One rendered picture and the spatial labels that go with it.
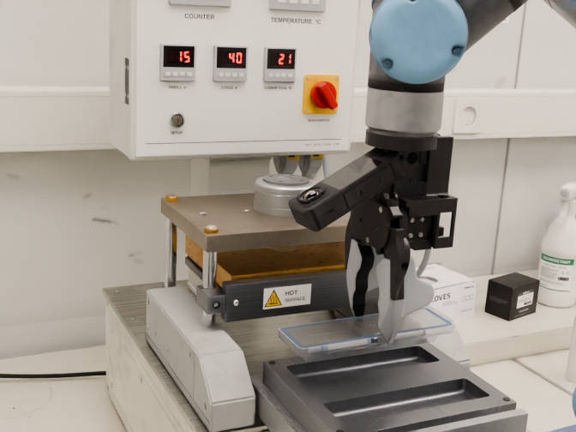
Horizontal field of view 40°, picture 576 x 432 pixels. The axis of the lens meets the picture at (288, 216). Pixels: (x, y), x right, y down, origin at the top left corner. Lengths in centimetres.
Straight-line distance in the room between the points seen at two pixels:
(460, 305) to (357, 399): 79
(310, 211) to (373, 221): 9
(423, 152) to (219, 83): 37
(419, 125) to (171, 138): 41
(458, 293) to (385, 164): 80
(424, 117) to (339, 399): 28
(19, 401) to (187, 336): 48
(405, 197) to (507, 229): 109
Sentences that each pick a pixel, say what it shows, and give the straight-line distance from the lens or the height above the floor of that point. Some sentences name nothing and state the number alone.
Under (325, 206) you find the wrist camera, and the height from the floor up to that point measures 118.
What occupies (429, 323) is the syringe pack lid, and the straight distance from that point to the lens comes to 88.
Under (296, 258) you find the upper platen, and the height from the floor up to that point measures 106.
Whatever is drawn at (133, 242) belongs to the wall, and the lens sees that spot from 146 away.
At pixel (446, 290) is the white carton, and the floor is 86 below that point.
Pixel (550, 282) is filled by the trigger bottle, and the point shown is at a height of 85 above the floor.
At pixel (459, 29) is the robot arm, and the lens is 65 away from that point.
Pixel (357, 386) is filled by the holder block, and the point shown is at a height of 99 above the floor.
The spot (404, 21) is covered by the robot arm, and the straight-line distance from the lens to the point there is 64.
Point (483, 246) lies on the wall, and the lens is 185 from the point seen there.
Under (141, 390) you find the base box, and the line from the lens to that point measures 108.
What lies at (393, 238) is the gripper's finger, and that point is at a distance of 78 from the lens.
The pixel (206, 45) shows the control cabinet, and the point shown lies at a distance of 107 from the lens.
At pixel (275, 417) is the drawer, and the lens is 82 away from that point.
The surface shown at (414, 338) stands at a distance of 85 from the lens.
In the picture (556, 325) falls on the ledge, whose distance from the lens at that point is 162.
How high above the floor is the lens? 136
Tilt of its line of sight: 15 degrees down
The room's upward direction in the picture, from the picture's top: 3 degrees clockwise
